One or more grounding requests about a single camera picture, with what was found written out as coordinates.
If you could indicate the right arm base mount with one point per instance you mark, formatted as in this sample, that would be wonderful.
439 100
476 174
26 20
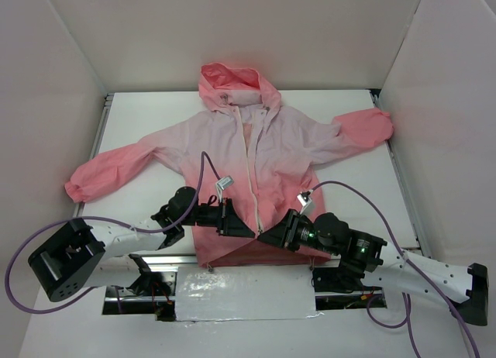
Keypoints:
334 291

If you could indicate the white foil-taped panel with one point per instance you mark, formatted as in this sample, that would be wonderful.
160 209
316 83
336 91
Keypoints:
244 293

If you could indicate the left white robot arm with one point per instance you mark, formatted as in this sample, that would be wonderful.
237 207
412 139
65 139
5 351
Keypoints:
80 255

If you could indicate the pink gradient hooded jacket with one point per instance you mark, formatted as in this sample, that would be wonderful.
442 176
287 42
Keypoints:
245 132

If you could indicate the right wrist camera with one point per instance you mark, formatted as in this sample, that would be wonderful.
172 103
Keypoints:
306 202

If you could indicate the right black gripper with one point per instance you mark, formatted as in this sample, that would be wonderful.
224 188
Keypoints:
289 229

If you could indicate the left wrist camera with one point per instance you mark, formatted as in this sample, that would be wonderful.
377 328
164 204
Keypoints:
224 182

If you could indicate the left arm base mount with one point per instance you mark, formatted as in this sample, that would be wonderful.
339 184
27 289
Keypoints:
150 293

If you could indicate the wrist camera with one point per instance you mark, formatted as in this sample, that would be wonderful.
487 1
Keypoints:
224 182
306 202

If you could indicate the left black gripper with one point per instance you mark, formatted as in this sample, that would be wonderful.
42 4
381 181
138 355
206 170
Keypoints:
223 218

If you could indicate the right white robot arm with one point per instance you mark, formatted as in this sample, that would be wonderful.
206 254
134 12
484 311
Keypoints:
371 262

